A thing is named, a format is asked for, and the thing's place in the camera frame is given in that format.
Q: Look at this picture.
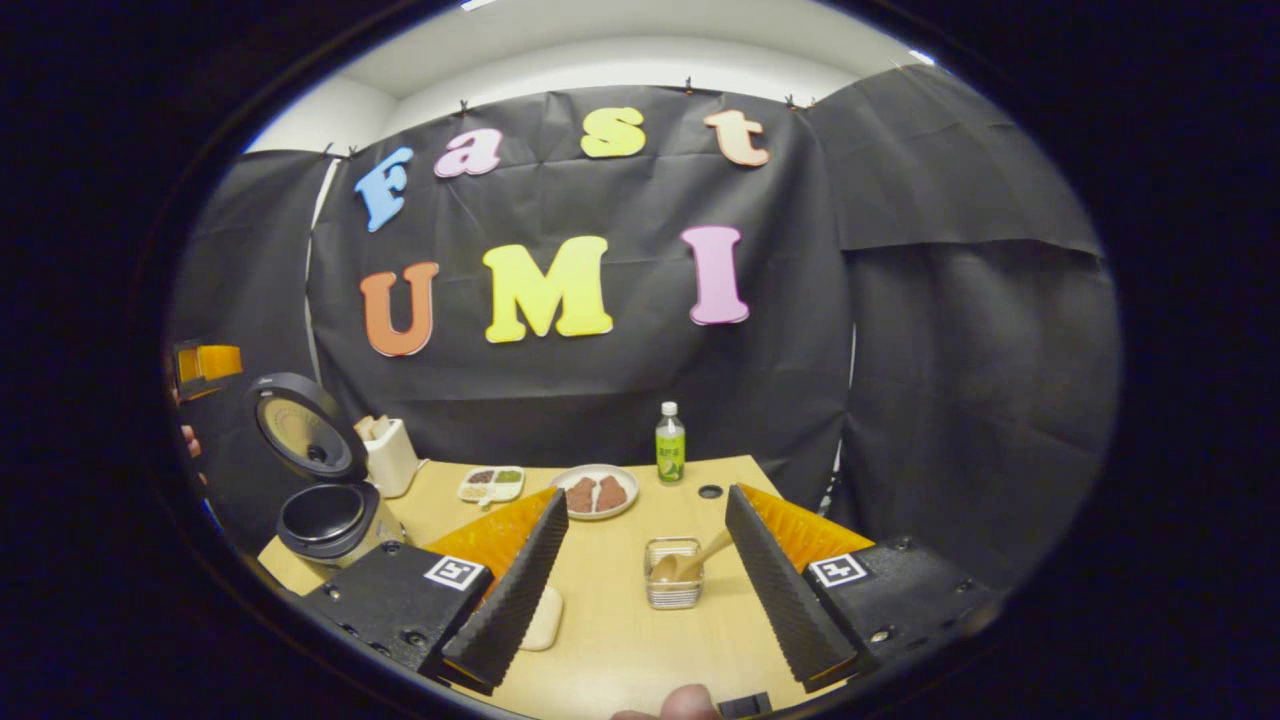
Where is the white divided snack dish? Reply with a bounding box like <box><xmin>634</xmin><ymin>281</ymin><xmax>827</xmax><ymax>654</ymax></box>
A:
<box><xmin>458</xmin><ymin>466</ymin><xmax>526</xmax><ymax>507</ymax></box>

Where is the wooden spoon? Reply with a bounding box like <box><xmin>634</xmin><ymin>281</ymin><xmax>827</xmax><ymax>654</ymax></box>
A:
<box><xmin>650</xmin><ymin>528</ymin><xmax>736</xmax><ymax>585</ymax></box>

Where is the white toaster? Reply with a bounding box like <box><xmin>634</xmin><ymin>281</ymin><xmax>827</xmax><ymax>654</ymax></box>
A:
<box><xmin>355</xmin><ymin>415</ymin><xmax>422</xmax><ymax>499</ymax></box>

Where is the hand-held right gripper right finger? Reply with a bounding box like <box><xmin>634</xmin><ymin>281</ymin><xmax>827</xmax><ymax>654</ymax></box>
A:
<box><xmin>725</xmin><ymin>484</ymin><xmax>1006</xmax><ymax>694</ymax></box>

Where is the green drink bottle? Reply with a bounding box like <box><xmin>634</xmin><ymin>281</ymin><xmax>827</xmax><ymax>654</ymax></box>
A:
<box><xmin>655</xmin><ymin>402</ymin><xmax>687</xmax><ymax>486</ymax></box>

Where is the dark grey rice cooker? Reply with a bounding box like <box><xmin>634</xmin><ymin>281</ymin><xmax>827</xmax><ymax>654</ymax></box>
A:
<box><xmin>245</xmin><ymin>372</ymin><xmax>407</xmax><ymax>577</ymax></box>

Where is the metal wire chopstick holder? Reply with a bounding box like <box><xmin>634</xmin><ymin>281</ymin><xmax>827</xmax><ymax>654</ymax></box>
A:
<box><xmin>644</xmin><ymin>537</ymin><xmax>706</xmax><ymax>611</ymax></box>

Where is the white round plate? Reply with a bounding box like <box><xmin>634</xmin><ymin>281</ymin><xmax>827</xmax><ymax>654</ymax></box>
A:
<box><xmin>550</xmin><ymin>463</ymin><xmax>640</xmax><ymax>522</ymax></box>

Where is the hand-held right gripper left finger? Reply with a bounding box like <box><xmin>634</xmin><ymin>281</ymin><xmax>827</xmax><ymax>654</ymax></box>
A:
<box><xmin>300</xmin><ymin>487</ymin><xmax>569</xmax><ymax>696</ymax></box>

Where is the black backdrop cloth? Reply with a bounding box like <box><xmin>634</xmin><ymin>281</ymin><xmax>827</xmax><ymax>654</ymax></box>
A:
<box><xmin>165</xmin><ymin>65</ymin><xmax>1121</xmax><ymax>591</ymax></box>

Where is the cream rice container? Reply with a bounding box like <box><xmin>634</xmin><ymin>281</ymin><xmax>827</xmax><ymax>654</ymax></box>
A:
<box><xmin>519</xmin><ymin>586</ymin><xmax>565</xmax><ymax>653</ymax></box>

